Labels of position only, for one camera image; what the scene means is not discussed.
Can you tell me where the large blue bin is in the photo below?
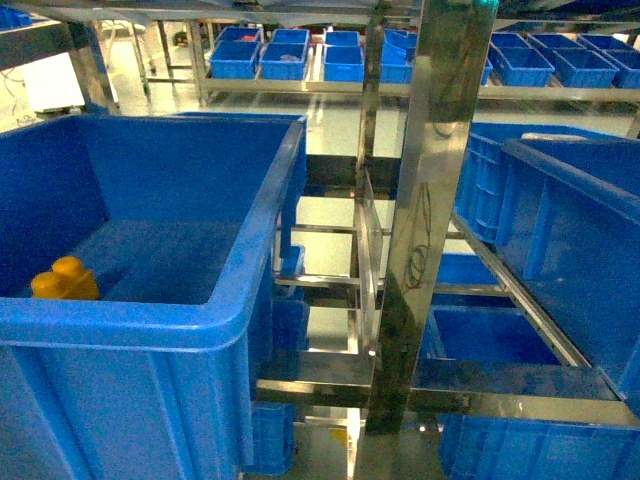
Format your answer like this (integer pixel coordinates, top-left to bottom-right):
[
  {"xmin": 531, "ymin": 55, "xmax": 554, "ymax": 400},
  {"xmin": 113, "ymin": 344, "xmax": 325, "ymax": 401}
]
[
  {"xmin": 1, "ymin": 113, "xmax": 307, "ymax": 479},
  {"xmin": 496, "ymin": 136, "xmax": 640, "ymax": 401}
]

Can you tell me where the blue bin lower shelf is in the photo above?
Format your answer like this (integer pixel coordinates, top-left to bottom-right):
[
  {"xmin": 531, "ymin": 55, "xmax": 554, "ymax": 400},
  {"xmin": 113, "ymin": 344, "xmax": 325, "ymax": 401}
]
[{"xmin": 419, "ymin": 305, "xmax": 559, "ymax": 365}]

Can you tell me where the large blue bin left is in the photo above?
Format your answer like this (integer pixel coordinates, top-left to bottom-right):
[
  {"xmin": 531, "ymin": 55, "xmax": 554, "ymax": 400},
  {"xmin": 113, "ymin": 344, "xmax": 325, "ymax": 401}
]
[{"xmin": 1, "ymin": 113, "xmax": 307, "ymax": 479}]

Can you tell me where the large blue bin right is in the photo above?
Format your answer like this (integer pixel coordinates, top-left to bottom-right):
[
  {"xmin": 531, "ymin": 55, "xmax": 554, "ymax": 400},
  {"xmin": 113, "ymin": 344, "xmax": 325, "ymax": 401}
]
[{"xmin": 496, "ymin": 136, "xmax": 640, "ymax": 401}]

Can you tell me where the far shelf blue bin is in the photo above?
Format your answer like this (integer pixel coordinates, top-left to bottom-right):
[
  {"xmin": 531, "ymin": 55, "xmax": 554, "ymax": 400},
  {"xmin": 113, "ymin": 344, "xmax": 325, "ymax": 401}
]
[
  {"xmin": 210, "ymin": 41, "xmax": 262, "ymax": 80},
  {"xmin": 259, "ymin": 43, "xmax": 308, "ymax": 81},
  {"xmin": 380, "ymin": 29, "xmax": 418, "ymax": 84},
  {"xmin": 324, "ymin": 46, "xmax": 364, "ymax": 83},
  {"xmin": 488, "ymin": 45, "xmax": 555, "ymax": 87},
  {"xmin": 552, "ymin": 49, "xmax": 619, "ymax": 89}
]

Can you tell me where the steel rack upright post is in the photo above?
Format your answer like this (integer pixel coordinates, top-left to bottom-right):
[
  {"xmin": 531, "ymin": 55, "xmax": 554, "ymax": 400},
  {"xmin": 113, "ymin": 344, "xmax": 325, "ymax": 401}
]
[{"xmin": 365, "ymin": 0, "xmax": 499, "ymax": 436}]

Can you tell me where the yellow toy block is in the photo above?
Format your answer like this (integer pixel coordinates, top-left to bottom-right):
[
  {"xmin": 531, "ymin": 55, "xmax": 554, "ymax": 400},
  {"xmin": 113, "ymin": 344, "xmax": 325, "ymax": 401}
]
[{"xmin": 30, "ymin": 256, "xmax": 100, "ymax": 300}]

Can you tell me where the blue bin bottom right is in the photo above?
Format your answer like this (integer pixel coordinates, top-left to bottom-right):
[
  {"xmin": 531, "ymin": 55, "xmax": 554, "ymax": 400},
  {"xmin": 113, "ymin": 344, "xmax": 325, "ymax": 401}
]
[{"xmin": 438, "ymin": 414, "xmax": 639, "ymax": 479}]

